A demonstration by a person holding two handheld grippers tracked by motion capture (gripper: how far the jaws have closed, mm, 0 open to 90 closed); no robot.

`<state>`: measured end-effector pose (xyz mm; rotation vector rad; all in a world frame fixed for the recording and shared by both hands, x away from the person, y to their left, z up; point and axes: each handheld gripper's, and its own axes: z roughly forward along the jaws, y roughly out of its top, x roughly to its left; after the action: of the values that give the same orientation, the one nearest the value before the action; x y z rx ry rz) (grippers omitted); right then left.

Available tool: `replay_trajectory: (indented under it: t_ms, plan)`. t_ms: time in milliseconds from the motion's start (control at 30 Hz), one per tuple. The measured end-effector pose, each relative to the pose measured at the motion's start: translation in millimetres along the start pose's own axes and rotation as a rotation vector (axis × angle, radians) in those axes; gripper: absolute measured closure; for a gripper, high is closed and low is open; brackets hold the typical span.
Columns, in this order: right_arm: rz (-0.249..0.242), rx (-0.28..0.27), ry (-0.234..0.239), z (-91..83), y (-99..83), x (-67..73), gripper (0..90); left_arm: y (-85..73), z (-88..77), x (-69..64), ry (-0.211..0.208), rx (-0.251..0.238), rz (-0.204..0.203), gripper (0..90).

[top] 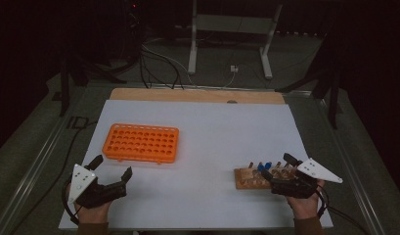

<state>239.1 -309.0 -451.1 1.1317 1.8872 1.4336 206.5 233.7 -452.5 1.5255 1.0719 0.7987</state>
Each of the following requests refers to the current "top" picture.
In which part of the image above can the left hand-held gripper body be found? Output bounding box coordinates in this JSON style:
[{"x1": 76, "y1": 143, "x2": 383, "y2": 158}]
[{"x1": 67, "y1": 164, "x2": 128, "y2": 210}]

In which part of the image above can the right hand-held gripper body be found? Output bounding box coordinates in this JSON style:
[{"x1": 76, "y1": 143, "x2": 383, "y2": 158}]
[{"x1": 270, "y1": 158, "x2": 344, "y2": 200}]

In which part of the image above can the wooden tube rack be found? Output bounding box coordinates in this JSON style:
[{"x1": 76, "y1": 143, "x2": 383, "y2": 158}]
[{"x1": 234, "y1": 161, "x2": 298, "y2": 190}]

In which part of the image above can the orange plastic tube rack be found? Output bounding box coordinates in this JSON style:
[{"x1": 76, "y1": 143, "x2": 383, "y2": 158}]
[{"x1": 102, "y1": 122, "x2": 180, "y2": 165}]

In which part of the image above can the person's left hand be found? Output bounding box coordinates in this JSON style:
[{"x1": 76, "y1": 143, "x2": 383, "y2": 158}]
[{"x1": 66, "y1": 184, "x2": 112, "y2": 225}]

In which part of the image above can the person's right hand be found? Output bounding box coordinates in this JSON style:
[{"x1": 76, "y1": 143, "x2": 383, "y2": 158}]
[{"x1": 285, "y1": 179, "x2": 326, "y2": 220}]

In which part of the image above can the black tripod stand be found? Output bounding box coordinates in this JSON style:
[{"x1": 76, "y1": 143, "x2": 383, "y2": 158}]
[
  {"x1": 275, "y1": 32, "x2": 348, "y2": 130},
  {"x1": 57, "y1": 48, "x2": 127, "y2": 117}
]

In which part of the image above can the white table sheet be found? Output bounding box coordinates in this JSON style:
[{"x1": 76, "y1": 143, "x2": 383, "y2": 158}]
[{"x1": 58, "y1": 99, "x2": 333, "y2": 231}]

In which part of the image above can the dark equipment rack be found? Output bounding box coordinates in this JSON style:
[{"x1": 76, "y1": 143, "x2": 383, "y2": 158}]
[{"x1": 122, "y1": 0, "x2": 147, "y2": 63}]

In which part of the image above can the grey metal stand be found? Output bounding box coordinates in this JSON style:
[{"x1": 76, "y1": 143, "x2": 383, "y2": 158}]
[{"x1": 187, "y1": 0, "x2": 284, "y2": 80}]

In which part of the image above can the left hand-held gripper cable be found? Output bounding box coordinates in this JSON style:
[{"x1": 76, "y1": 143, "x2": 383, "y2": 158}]
[{"x1": 61, "y1": 177, "x2": 80, "y2": 226}]

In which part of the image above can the hand-held gripper cable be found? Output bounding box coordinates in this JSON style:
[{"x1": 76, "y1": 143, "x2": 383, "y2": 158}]
[
  {"x1": 316, "y1": 189, "x2": 368, "y2": 234},
  {"x1": 61, "y1": 177, "x2": 80, "y2": 226}
]

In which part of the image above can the right hand-held gripper cable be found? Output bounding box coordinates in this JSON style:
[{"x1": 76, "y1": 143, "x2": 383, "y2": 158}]
[{"x1": 316, "y1": 189, "x2": 368, "y2": 234}]

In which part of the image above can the long black floor cable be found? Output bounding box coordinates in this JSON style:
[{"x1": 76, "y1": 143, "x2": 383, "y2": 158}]
[{"x1": 8, "y1": 120, "x2": 99, "y2": 235}]

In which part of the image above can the metal floor rail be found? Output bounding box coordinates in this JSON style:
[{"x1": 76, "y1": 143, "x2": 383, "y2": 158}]
[
  {"x1": 318, "y1": 97, "x2": 384, "y2": 235},
  {"x1": 0, "y1": 111, "x2": 74, "y2": 235}
]

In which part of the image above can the white plug cable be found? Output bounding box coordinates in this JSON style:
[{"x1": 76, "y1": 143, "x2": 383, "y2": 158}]
[{"x1": 220, "y1": 71, "x2": 237, "y2": 89}]

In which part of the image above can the black floor cables bundle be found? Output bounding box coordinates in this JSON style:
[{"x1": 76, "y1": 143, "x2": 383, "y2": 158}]
[{"x1": 138, "y1": 43, "x2": 186, "y2": 91}]

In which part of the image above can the grey floor cable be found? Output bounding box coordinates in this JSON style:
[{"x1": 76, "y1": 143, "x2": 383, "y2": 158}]
[{"x1": 142, "y1": 38, "x2": 196, "y2": 86}]

